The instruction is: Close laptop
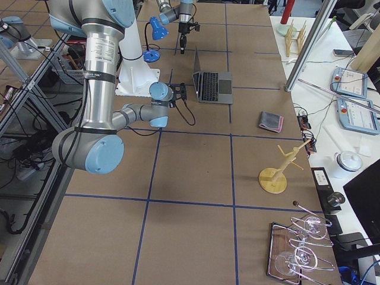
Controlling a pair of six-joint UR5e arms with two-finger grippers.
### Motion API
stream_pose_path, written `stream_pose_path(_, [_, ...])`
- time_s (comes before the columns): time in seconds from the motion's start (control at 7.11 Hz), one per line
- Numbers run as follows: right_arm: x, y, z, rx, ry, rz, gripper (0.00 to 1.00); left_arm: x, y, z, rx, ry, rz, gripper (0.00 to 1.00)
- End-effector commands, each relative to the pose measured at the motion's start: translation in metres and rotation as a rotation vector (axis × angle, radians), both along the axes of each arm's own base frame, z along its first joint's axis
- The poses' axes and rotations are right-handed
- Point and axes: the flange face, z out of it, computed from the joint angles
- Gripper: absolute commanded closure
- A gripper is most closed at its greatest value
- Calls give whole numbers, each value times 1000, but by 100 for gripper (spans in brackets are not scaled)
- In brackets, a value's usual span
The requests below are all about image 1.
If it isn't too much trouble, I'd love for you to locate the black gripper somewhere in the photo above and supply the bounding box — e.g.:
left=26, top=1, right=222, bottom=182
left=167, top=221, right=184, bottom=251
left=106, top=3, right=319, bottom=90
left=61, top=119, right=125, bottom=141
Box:
left=178, top=22, right=191, bottom=54

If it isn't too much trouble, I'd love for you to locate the grey laptop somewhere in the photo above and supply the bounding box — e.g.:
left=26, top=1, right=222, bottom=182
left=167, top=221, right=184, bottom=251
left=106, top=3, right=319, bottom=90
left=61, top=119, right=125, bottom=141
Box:
left=192, top=48, right=233, bottom=105

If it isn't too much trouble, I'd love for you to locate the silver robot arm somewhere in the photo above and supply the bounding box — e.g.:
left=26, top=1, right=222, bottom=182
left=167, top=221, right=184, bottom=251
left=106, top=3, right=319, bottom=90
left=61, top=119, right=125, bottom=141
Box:
left=156, top=0, right=200, bottom=54
left=49, top=1, right=173, bottom=174

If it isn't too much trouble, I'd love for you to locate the blue desk lamp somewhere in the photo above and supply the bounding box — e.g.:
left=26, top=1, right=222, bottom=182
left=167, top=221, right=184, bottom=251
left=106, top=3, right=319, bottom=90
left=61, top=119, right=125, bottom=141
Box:
left=142, top=17, right=169, bottom=63

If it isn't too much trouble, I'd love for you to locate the green glass plate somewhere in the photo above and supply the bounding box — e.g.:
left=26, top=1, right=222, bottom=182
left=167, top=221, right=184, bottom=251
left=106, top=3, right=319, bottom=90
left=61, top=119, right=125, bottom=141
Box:
left=276, top=24, right=298, bottom=37

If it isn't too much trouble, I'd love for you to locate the wooden dish rack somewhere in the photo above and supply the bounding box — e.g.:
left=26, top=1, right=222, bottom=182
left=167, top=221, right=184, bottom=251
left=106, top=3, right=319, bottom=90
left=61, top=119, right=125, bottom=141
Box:
left=284, top=21, right=306, bottom=57

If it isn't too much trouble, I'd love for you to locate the white plastic basket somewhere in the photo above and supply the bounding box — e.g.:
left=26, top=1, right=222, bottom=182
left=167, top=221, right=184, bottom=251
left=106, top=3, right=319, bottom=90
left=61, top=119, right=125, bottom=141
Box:
left=53, top=55, right=84, bottom=84

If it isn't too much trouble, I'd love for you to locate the folded grey cloth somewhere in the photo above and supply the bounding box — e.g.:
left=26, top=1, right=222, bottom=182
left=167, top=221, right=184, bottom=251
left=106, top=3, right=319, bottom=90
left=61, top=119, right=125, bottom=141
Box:
left=258, top=111, right=284, bottom=133

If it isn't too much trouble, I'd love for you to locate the far teach pendant tablet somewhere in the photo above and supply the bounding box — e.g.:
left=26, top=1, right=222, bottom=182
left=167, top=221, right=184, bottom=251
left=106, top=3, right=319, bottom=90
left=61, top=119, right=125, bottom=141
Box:
left=330, top=67, right=368, bottom=99

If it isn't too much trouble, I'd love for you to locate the teach pendant tablet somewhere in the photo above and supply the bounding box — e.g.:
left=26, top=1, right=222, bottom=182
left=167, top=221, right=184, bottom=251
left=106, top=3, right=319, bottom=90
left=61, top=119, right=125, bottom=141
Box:
left=330, top=67, right=368, bottom=99
left=337, top=99, right=379, bottom=135

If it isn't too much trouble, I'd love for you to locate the wooden mug tree stand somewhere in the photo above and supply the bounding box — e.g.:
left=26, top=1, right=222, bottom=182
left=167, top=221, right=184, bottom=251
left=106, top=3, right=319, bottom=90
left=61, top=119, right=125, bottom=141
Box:
left=258, top=139, right=311, bottom=194

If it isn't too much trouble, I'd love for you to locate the near teach pendant tablet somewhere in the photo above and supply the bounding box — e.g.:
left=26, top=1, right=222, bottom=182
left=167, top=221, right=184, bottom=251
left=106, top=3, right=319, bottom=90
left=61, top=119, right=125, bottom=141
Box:
left=337, top=99, right=379, bottom=135

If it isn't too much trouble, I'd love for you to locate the white enamel kettle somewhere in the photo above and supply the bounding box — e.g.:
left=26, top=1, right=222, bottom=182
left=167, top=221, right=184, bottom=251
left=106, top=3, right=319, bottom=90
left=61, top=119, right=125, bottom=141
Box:
left=331, top=151, right=363, bottom=179

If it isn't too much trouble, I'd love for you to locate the black monitor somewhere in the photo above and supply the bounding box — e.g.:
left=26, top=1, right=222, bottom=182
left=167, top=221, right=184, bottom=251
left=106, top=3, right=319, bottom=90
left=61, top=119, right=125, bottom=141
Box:
left=343, top=163, right=379, bottom=243

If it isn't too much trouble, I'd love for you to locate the wine glass rack tray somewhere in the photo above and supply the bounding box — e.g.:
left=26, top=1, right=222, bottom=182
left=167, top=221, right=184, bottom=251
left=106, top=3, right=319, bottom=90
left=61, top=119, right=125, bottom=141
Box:
left=267, top=215, right=335, bottom=284

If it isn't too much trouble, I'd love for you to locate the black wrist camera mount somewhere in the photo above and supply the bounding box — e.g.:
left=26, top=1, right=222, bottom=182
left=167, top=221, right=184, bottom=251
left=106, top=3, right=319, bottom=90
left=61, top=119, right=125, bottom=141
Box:
left=189, top=22, right=200, bottom=31
left=169, top=83, right=187, bottom=103

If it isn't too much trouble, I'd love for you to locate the black camera cable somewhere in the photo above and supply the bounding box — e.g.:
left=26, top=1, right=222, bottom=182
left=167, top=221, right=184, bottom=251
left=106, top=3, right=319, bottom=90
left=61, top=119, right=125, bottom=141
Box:
left=170, top=99, right=197, bottom=126

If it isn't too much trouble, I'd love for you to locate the aluminium frame post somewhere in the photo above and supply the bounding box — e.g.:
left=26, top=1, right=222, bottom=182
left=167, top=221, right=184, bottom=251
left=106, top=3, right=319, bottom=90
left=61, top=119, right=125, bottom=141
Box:
left=284, top=0, right=337, bottom=92

